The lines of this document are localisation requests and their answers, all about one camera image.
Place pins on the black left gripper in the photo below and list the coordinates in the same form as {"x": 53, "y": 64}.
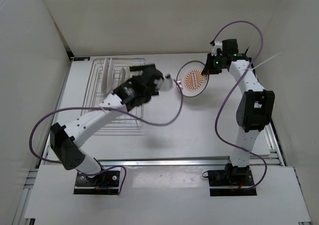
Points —
{"x": 137, "y": 68}

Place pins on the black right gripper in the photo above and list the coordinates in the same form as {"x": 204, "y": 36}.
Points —
{"x": 208, "y": 69}

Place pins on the orange sunburst ceramic plate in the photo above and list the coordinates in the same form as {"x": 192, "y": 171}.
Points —
{"x": 190, "y": 79}

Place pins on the green band ceramic plate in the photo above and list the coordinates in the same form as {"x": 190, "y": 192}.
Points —
{"x": 104, "y": 76}

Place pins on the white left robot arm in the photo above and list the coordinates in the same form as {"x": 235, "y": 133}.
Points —
{"x": 66, "y": 140}

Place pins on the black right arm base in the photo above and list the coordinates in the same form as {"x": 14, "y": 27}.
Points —
{"x": 232, "y": 181}

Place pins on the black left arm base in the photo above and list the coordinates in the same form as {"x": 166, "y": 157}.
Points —
{"x": 107, "y": 183}

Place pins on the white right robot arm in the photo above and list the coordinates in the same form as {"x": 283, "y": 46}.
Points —
{"x": 255, "y": 108}

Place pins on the clear glass plate middle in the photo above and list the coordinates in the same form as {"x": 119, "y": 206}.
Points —
{"x": 128, "y": 73}

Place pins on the clear glass plate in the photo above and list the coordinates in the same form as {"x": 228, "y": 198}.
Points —
{"x": 122, "y": 77}
{"x": 128, "y": 73}

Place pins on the clear glass plate front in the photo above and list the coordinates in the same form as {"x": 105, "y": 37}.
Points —
{"x": 122, "y": 77}

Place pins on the green rim dotted plate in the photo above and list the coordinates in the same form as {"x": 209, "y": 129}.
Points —
{"x": 109, "y": 85}

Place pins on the dark blue label sticker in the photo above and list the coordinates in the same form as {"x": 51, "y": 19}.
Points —
{"x": 81, "y": 58}

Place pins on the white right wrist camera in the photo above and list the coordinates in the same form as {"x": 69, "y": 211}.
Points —
{"x": 216, "y": 48}

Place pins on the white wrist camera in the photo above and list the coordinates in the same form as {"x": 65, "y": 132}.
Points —
{"x": 216, "y": 48}
{"x": 165, "y": 83}

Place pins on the silver wire dish rack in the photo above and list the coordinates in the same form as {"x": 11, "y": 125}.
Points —
{"x": 121, "y": 123}

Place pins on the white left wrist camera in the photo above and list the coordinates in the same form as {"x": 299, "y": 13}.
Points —
{"x": 165, "y": 83}

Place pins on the white cable tie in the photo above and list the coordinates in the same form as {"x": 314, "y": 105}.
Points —
{"x": 254, "y": 67}

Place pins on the aluminium mounting rail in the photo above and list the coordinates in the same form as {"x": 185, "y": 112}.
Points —
{"x": 166, "y": 162}

